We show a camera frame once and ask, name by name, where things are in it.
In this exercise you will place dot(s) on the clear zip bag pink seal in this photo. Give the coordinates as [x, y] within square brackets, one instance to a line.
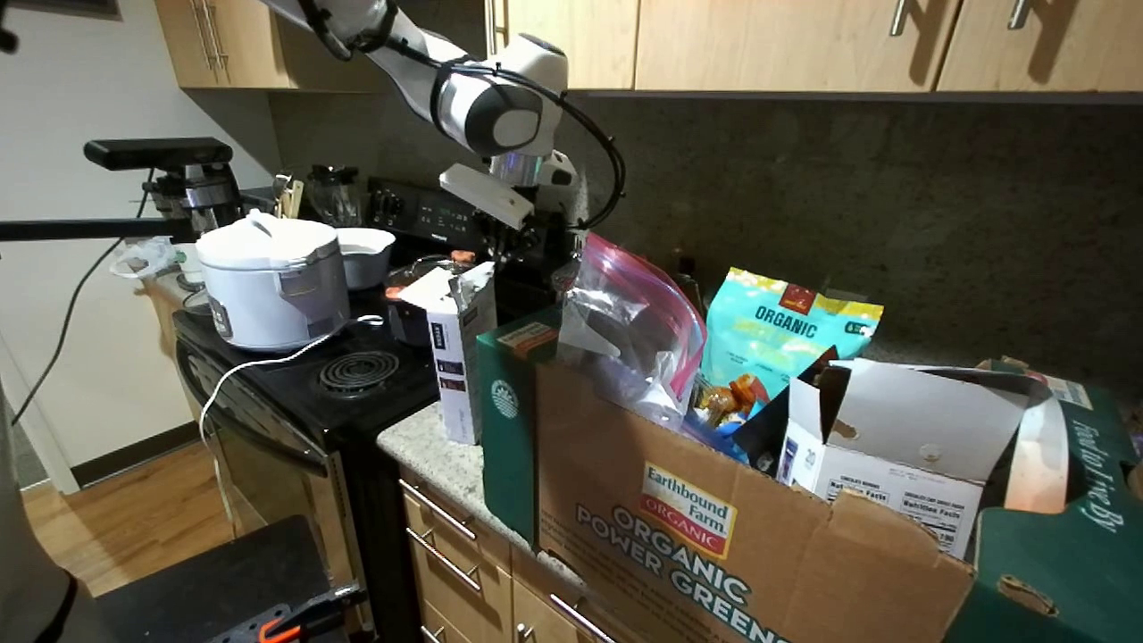
[628, 335]

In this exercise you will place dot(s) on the white ceramic pot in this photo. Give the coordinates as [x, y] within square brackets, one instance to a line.
[365, 254]

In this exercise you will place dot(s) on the teal organic snack bag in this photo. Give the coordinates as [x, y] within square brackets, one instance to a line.
[760, 335]

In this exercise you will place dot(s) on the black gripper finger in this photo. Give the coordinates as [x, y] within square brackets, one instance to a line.
[551, 296]
[513, 297]

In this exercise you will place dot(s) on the dark wall frame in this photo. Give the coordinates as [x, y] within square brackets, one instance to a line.
[58, 10]

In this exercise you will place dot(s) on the black horizontal rod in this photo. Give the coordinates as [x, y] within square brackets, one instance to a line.
[73, 225]

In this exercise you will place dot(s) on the green brown cardboard produce box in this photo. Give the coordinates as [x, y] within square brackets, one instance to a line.
[619, 513]

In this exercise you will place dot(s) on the white open carton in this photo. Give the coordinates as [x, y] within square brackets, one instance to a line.
[915, 441]

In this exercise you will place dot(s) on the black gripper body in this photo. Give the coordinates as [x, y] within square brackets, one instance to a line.
[528, 243]

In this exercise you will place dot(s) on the black camera stand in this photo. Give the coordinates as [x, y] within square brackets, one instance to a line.
[197, 199]

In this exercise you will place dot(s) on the dark glass kettle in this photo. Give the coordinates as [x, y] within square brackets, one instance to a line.
[334, 199]

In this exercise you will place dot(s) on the black stereo camera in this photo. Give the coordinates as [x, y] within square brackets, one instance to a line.
[154, 150]

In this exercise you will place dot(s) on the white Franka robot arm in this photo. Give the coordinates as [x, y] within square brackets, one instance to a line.
[477, 100]

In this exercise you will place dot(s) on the black orange bar clamp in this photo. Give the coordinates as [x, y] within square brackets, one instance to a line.
[279, 630]

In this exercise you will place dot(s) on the wooden drawer cabinet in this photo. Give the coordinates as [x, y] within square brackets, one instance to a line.
[477, 611]

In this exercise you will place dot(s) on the white RXBAR snack box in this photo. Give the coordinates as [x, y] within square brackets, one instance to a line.
[457, 359]

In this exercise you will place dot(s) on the white rice cooker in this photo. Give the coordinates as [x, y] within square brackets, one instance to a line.
[270, 287]

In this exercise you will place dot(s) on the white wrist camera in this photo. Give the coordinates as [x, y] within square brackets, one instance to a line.
[482, 196]

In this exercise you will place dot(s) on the black kitchen stove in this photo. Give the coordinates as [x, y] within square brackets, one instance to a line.
[297, 406]

